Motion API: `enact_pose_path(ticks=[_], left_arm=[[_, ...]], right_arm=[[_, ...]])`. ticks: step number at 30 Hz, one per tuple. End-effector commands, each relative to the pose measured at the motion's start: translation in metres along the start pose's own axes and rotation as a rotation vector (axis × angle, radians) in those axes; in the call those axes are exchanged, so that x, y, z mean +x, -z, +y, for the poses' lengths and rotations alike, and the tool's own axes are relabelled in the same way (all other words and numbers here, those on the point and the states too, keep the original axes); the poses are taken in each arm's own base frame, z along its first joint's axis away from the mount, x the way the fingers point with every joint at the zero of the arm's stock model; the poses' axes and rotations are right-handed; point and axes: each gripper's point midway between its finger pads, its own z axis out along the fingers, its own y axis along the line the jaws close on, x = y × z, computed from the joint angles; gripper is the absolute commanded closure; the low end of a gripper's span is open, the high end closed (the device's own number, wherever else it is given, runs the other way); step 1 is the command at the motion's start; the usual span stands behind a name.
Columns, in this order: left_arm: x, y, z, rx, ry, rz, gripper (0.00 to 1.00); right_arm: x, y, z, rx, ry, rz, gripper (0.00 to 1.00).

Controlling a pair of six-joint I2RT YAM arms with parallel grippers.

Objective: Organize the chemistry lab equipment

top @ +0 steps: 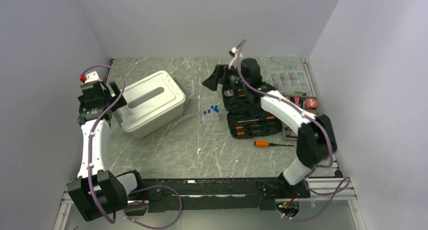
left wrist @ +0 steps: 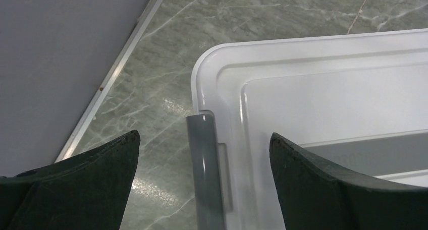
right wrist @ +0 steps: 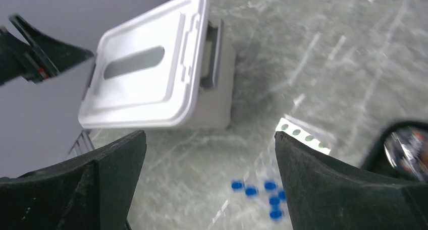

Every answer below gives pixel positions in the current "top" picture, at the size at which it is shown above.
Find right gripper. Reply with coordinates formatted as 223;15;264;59
202;64;249;92

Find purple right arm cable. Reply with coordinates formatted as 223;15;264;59
234;39;351;222

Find black orange tool case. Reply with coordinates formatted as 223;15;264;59
222;89;282;139

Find blue red pens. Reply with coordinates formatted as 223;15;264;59
103;67;111;83

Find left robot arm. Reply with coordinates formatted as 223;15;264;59
67;81;145;223

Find orange handled screwdriver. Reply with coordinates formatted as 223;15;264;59
254;140;293;148

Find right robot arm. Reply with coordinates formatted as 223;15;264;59
202;59;337;197

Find clear test tube rack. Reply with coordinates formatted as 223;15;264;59
199;95;220;124

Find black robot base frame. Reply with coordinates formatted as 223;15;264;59
112;170;311;213

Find clear compartment organizer box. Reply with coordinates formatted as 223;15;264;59
264;55;312;96

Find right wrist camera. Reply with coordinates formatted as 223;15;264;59
228;47;243;69

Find grey tool tray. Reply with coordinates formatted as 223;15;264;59
282;93;322;141

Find white tray lid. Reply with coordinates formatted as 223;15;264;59
115;70;187;133

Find red tape measure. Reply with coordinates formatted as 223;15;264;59
305;98;318;109

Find beige plastic bin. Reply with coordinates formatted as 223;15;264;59
115;70;187;140

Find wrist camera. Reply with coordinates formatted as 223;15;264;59
228;47;243;69
79;71;102;85

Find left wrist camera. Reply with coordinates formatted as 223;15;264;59
79;71;102;85

